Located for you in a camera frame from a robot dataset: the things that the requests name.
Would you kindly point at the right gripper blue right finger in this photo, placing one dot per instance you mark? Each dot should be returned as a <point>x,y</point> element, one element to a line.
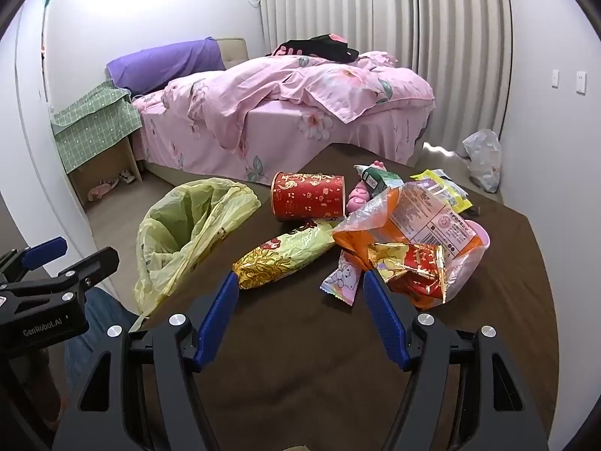
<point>386,320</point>

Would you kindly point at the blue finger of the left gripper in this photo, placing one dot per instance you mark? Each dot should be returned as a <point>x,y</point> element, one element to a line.
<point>43,254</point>

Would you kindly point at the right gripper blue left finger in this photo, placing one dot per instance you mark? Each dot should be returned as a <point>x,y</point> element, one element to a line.
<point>215,321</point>

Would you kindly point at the gold yellow snack wrapper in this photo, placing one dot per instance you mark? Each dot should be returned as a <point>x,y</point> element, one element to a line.
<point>284,255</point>

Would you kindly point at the red gold foil wrapper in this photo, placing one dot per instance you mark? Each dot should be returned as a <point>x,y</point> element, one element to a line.
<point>415,270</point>

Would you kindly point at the small pink candy wrapper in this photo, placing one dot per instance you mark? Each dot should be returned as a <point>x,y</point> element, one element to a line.
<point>343,282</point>

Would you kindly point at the orange clear snack bag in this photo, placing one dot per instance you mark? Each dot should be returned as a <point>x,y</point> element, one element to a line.
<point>412,215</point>

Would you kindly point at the red gold paper cup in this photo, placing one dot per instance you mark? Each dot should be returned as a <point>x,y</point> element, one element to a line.
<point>307,196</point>

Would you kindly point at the green snack bag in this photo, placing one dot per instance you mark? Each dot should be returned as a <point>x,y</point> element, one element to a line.
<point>375,179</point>

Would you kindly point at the yellow purple chip bag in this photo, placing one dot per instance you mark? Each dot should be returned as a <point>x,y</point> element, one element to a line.
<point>438,183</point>

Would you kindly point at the yellow plastic trash bag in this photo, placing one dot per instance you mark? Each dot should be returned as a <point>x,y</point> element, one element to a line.
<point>180,230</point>

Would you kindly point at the blue jeans leg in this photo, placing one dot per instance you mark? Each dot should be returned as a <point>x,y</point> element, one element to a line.
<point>102,312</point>

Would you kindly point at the wooden bedside table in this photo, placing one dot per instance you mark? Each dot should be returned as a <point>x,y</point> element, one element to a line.
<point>105,166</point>

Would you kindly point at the pink slippers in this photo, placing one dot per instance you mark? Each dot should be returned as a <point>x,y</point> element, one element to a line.
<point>106,186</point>

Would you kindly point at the green checked cloth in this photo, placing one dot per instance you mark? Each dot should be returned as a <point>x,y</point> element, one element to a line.
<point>93,124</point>

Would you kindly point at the pink caterpillar toy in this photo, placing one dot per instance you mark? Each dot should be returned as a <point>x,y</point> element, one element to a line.
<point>360,194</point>

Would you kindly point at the pink floral bed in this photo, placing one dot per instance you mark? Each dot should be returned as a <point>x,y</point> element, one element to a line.
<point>278,136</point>

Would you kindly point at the white plastic bag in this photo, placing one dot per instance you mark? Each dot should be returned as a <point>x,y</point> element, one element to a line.
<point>485,154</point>

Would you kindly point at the purple pillow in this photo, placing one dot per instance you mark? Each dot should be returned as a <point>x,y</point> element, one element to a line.
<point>151,69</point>

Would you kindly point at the beige headboard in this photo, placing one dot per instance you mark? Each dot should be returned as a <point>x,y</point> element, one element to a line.
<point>233,51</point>

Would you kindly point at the pink floral duvet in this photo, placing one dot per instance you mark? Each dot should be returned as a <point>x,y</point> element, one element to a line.
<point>222,98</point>

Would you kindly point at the black pink garment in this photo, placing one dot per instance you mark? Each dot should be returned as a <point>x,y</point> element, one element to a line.
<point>330,47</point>

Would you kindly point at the striped beige curtain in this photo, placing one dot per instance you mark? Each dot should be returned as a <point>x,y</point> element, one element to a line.
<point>461,47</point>

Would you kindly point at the white wall switch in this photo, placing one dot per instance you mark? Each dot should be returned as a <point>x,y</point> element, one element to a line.
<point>555,78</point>

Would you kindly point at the white wall socket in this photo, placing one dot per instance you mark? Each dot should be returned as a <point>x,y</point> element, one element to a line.
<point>581,86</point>

